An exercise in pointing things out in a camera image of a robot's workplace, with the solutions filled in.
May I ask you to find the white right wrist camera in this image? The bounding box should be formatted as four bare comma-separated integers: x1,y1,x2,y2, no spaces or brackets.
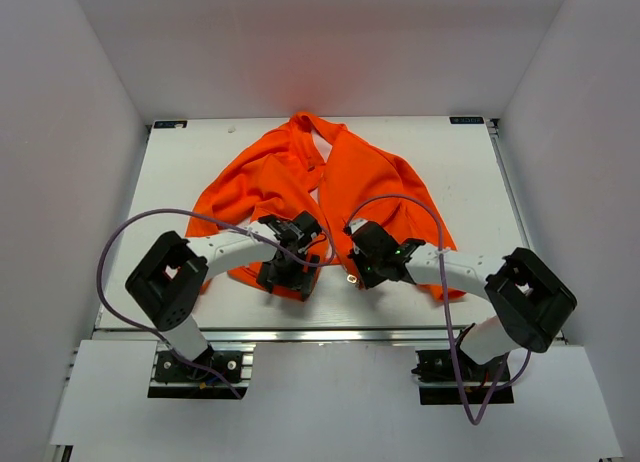
343,218,371,237

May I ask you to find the left blue table label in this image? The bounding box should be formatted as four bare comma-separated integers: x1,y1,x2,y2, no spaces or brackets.
152,120,188,130

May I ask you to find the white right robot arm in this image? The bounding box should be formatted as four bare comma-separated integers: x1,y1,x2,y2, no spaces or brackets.
346,219,577,381

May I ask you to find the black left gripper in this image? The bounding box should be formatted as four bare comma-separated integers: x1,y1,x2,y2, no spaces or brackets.
255,250,318,300

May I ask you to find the blue table label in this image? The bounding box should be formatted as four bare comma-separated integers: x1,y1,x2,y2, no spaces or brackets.
152,120,188,130
449,116,485,125

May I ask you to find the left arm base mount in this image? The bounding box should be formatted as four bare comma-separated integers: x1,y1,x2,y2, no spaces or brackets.
147,344,253,400

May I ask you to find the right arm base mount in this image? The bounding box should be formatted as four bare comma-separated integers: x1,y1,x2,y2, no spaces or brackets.
410,330,503,408

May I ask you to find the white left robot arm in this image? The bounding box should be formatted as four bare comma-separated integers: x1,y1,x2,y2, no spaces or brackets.
125,212,321,381

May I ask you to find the orange jacket with pink lining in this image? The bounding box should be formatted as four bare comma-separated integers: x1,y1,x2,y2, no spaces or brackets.
186,112,455,274

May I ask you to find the right blue table label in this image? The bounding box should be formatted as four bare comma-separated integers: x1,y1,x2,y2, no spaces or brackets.
449,116,485,125

